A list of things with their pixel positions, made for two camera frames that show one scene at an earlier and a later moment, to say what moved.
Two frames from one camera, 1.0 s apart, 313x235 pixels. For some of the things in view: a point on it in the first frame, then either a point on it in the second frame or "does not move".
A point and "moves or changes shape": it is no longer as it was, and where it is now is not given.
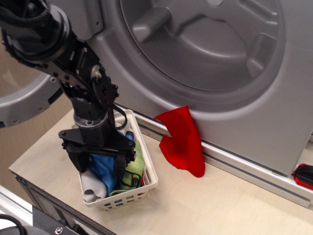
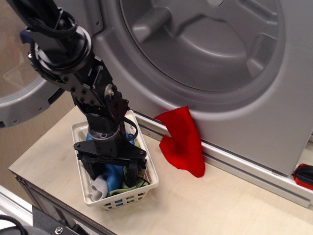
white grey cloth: [93, 188] moves or changes shape
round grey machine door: [29, 100] does not move
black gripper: [98, 138] to [106, 144]
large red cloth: [185, 148] does not move
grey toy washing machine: [244, 67] does not move
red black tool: [303, 175] does not move
